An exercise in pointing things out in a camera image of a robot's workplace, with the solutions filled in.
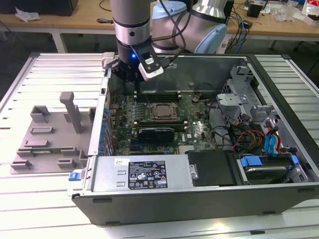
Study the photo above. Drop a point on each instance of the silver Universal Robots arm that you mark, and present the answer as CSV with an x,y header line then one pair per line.
x,y
132,15

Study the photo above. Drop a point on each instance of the CPU socket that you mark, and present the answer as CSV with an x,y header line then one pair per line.
x,y
163,117

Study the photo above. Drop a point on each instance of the grey case corner latch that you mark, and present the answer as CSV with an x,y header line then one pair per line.
x,y
107,61

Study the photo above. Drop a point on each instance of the thin metal locking lever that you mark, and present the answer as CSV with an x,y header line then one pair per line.
x,y
166,115
146,99

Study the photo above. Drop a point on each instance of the wooden desk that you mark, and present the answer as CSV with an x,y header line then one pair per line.
x,y
82,17

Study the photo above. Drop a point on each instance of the round coin cell battery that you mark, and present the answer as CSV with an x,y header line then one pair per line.
x,y
196,98

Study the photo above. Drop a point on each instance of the black graphics card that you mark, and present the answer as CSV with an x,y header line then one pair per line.
x,y
157,135

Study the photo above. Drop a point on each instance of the wide black device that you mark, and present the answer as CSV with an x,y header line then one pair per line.
x,y
37,6

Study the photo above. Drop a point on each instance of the green motherboard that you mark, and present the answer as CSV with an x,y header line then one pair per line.
x,y
199,129

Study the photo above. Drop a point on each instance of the crumpled clear plastic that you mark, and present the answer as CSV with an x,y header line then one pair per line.
x,y
26,15

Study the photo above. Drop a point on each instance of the grey parts rack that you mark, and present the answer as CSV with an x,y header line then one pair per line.
x,y
57,142

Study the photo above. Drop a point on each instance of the tall black box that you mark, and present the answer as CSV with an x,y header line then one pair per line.
x,y
230,7

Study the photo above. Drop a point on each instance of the metal drive cage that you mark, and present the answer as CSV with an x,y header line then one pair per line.
x,y
231,102

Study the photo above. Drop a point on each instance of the silver power supply unit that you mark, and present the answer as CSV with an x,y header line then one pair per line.
x,y
112,174

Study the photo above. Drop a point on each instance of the black adapter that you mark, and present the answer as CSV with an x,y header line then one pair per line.
x,y
247,24

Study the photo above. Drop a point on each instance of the blue case latch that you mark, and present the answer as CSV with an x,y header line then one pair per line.
x,y
74,176

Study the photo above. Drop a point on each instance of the small black box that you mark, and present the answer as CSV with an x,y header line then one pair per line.
x,y
254,10

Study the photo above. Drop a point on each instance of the black plastic shroud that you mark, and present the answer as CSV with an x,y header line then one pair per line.
x,y
211,169

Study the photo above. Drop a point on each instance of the open black PC case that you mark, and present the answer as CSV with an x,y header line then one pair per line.
x,y
174,206

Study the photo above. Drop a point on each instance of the clear plastic bags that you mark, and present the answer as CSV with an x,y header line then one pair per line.
x,y
284,12

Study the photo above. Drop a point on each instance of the hard disk in blue carrier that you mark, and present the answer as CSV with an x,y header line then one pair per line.
x,y
251,161

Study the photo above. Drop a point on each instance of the white and red bag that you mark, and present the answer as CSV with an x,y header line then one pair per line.
x,y
311,10

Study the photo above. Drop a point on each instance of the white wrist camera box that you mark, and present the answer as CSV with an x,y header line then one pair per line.
x,y
149,63

